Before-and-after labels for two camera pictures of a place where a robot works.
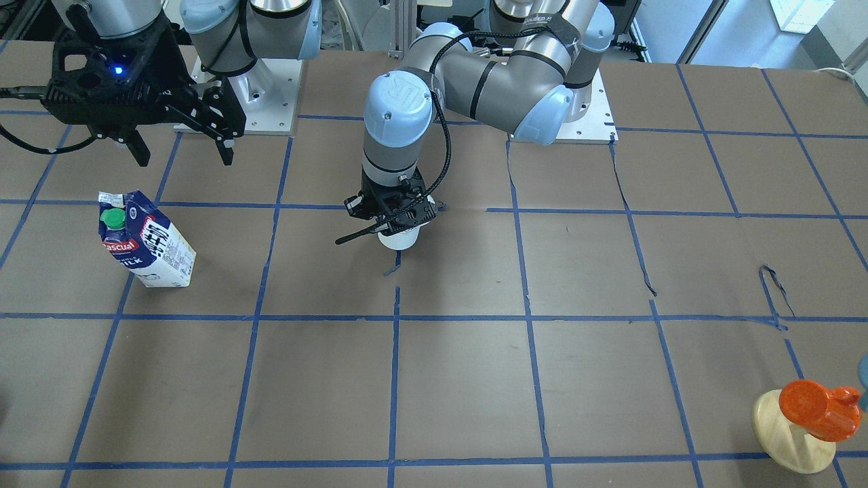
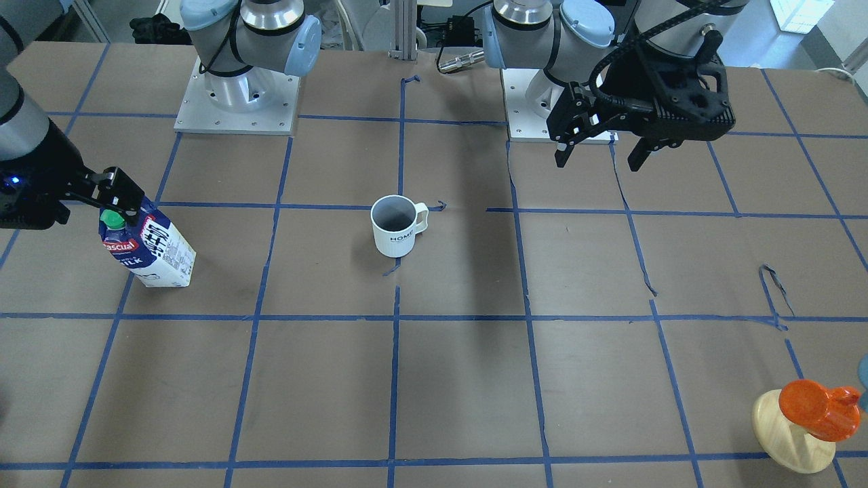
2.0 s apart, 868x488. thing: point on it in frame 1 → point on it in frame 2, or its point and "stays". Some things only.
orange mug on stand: [830, 414] stays
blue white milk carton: [137, 235] stays
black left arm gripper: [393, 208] → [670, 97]
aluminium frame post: [403, 27] stays
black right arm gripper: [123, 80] → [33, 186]
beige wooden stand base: [790, 446] stays
